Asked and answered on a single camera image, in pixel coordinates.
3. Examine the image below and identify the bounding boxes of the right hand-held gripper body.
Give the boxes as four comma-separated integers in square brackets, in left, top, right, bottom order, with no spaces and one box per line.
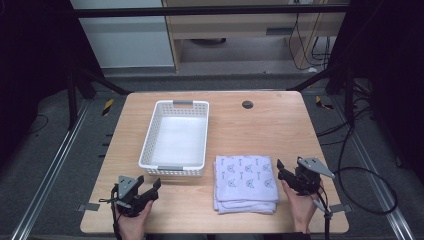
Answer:
[285,156,336,196]

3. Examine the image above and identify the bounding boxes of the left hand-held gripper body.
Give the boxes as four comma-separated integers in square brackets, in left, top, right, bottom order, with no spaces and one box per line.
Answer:
[108,175,160,218]

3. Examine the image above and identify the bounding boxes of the person's left hand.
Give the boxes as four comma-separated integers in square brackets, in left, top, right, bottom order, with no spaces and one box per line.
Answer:
[114,199,155,240]

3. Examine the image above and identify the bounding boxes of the person's right hand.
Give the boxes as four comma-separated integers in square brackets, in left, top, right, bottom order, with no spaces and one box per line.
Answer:
[280,179,325,234]

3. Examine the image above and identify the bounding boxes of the white printed folded towel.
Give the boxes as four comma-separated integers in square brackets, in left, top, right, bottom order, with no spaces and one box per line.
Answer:
[213,154,280,204]
[213,196,278,215]

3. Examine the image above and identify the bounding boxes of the grey tape piece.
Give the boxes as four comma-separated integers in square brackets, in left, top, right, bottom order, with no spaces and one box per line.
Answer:
[76,202,101,213]
[329,203,354,214]

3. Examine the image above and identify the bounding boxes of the white perforated plastic basket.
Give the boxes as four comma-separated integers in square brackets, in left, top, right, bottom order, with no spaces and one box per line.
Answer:
[138,99,211,177]

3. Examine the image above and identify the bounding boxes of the yellow black hazard tape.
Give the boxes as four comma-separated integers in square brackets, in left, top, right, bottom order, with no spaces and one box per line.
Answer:
[314,95,335,111]
[101,98,115,117]

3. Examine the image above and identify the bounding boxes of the black metal stand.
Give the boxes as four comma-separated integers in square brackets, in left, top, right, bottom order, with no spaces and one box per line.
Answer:
[65,64,133,132]
[286,63,357,129]

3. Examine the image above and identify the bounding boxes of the black curtain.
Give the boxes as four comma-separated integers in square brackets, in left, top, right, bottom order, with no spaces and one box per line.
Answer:
[324,0,424,184]
[0,0,104,168]

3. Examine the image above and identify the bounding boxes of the white cabinet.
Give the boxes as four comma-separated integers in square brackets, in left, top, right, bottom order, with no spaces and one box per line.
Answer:
[70,0,176,69]

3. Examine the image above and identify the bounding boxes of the light wooden desk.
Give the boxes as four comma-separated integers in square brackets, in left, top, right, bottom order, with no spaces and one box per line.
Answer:
[161,0,349,72]

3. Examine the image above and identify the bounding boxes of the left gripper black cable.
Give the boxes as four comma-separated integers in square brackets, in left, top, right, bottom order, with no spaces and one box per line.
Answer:
[98,184,123,240]

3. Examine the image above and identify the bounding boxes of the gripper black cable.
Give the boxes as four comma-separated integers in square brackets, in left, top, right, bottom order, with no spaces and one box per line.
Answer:
[98,184,123,240]
[311,186,334,240]

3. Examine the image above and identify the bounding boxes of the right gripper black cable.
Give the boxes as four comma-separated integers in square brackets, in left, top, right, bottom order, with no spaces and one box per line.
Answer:
[311,186,334,240]

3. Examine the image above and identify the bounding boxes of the aluminium floor rail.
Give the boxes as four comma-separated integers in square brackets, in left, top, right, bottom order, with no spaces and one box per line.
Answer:
[329,94,416,240]
[9,99,92,240]

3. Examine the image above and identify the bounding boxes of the long black floor cable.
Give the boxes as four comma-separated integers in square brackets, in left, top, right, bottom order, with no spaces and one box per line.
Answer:
[315,109,399,216]

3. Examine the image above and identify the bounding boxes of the bundle of black desk cables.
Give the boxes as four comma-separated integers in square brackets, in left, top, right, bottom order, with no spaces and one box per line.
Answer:
[287,11,333,72]

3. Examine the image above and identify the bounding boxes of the black horizontal frame bar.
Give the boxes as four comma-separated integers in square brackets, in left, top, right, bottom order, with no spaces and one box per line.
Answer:
[73,4,350,19]

